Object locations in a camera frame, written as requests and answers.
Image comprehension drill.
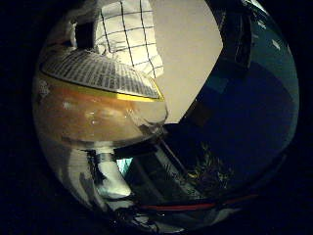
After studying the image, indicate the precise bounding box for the spray bottle with orange liquid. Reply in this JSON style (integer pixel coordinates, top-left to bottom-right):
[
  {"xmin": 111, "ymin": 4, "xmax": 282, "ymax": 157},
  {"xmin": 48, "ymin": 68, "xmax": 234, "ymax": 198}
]
[{"xmin": 31, "ymin": 45, "xmax": 169, "ymax": 153}]

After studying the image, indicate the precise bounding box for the white cloth with black grid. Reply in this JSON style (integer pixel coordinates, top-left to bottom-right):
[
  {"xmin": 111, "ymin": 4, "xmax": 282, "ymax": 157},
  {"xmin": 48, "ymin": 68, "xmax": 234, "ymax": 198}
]
[{"xmin": 94, "ymin": 0, "xmax": 164, "ymax": 79}]

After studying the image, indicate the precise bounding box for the green leafy plant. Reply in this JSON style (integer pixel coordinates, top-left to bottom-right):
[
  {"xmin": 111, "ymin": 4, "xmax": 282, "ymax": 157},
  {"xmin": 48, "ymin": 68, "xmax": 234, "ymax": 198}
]
[{"xmin": 185, "ymin": 143, "xmax": 235, "ymax": 194}]

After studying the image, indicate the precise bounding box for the black chair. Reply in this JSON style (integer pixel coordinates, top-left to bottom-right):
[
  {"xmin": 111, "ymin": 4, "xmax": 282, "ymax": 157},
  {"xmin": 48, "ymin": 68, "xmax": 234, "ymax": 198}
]
[{"xmin": 208, "ymin": 0, "xmax": 254, "ymax": 71}]

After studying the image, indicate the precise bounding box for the red cable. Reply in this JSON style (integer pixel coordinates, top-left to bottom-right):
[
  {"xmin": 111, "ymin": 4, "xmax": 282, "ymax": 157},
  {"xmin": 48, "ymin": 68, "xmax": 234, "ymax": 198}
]
[{"xmin": 138, "ymin": 194, "xmax": 259, "ymax": 212}]

